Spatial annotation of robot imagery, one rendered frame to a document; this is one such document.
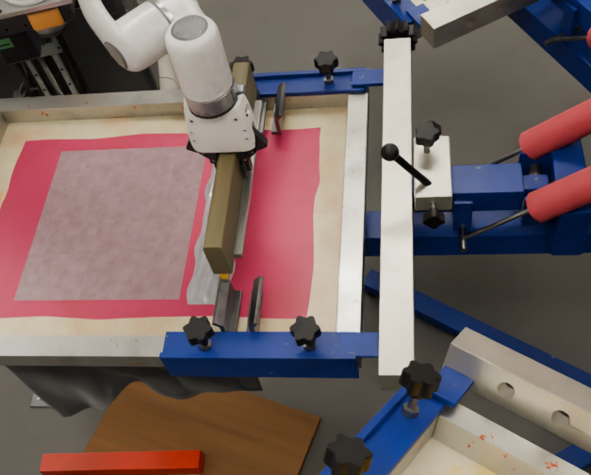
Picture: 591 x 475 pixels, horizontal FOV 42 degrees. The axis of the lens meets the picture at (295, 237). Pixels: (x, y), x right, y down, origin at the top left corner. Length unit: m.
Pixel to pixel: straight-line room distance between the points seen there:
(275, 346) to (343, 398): 1.05
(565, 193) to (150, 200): 0.73
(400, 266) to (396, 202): 0.12
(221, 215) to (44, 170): 0.53
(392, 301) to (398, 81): 0.45
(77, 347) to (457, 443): 0.63
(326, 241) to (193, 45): 0.44
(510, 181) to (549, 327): 1.10
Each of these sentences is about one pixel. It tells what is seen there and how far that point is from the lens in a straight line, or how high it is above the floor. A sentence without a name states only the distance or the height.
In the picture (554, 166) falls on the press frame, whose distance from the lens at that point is 1.28.
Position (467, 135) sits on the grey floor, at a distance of 2.72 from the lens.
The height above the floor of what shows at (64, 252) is 0.95.
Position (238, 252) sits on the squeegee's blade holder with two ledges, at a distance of 1.18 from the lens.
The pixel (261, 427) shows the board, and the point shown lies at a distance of 2.19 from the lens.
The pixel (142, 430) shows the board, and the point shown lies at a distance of 2.28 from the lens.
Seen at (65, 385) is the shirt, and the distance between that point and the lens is 1.61.
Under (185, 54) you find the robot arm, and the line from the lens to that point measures 1.04.
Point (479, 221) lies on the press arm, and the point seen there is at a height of 0.92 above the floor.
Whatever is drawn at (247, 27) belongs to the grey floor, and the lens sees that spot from 3.24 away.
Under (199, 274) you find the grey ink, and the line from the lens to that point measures 1.31.
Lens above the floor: 2.03
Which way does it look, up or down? 54 degrees down
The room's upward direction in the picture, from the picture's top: 15 degrees counter-clockwise
